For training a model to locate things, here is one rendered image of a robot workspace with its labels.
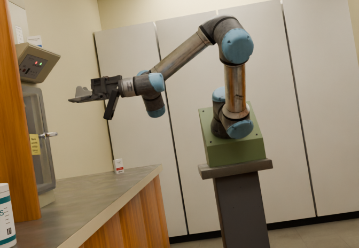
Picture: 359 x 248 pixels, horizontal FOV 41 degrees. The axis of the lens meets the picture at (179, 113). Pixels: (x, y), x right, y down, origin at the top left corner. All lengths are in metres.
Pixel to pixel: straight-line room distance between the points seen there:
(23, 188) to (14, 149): 0.13
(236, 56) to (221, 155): 0.61
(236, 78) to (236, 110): 0.17
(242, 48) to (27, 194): 0.89
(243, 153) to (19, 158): 1.08
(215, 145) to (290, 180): 2.55
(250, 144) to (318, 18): 2.73
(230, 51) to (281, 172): 3.04
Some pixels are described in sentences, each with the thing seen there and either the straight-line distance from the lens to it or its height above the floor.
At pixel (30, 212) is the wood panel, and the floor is 0.96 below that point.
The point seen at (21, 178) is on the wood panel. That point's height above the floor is 1.07.
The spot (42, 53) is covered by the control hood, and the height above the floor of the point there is 1.49.
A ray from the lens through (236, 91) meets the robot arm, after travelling 1.92.
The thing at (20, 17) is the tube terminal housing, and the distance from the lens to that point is 1.98.
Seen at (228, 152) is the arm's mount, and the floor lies 1.00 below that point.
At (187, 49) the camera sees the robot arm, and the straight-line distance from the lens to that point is 1.90.
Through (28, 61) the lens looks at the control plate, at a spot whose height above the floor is 1.46.
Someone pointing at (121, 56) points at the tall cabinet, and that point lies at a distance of 4.77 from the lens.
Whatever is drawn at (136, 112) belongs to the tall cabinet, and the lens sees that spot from 4.71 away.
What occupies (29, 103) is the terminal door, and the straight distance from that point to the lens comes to 1.84.
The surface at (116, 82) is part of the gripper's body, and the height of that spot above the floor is 1.36.
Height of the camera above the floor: 1.17
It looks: 1 degrees up
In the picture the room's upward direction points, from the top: 9 degrees counter-clockwise
